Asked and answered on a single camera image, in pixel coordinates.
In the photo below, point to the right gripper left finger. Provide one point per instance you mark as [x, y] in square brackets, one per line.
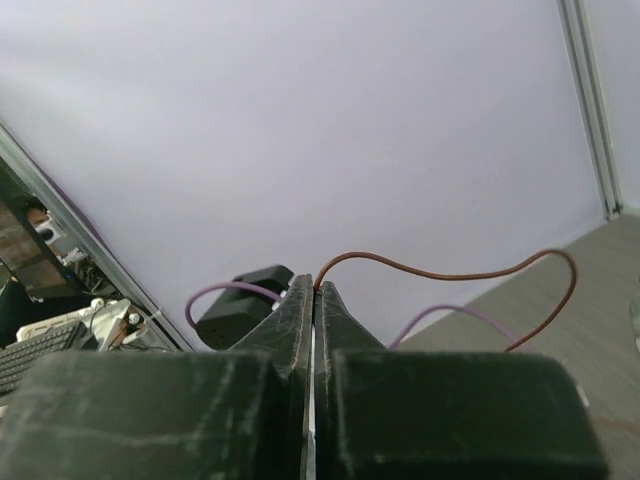
[237, 414]

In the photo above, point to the black keyboard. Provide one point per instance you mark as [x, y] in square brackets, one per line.
[18, 358]

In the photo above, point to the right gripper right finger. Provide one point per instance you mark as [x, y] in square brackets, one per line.
[388, 414]

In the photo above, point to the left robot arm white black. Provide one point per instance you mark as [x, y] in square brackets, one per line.
[244, 302]

